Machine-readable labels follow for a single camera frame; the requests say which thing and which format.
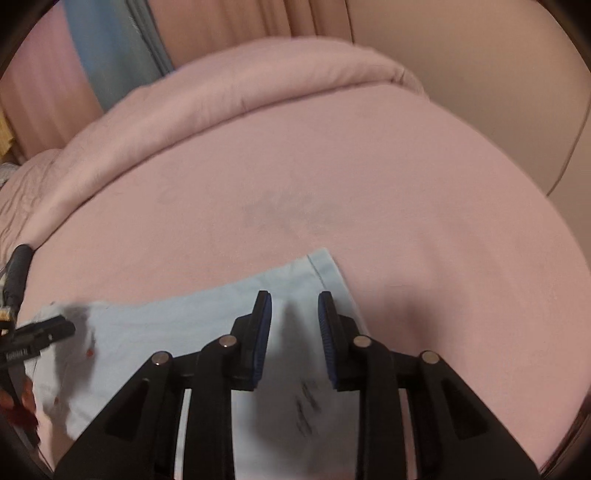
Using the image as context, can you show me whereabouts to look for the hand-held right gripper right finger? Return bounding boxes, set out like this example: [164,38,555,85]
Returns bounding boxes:
[318,291,542,480]

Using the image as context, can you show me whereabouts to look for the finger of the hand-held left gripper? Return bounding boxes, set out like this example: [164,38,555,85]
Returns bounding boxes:
[14,316,77,348]

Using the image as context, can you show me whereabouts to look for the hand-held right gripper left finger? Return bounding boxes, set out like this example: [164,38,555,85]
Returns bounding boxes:
[54,290,274,480]

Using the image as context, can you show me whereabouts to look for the light blue pants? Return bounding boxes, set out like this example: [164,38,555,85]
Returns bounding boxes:
[23,248,370,480]

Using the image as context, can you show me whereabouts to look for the person's left hand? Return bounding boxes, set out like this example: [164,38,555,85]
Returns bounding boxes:
[0,379,40,445]

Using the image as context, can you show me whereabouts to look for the pink quilted pillow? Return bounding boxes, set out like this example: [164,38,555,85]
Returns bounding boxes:
[0,148,71,265]

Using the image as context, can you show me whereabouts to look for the pink bed sheet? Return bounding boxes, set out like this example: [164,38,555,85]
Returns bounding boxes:
[21,78,583,480]

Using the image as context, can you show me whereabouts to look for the pink folded blanket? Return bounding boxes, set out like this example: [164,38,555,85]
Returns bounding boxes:
[28,37,426,247]

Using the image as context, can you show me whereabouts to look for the blue hanging cloth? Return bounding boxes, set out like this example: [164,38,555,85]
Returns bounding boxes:
[64,0,175,112]

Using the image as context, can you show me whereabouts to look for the beige padded headboard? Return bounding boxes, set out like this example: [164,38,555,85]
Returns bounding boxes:
[345,0,591,261]

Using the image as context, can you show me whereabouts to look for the pink curtain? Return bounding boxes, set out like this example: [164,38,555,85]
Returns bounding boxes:
[0,0,356,162]

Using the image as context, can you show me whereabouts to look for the black cable plug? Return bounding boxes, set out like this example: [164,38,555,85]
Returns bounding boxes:
[2,244,36,320]

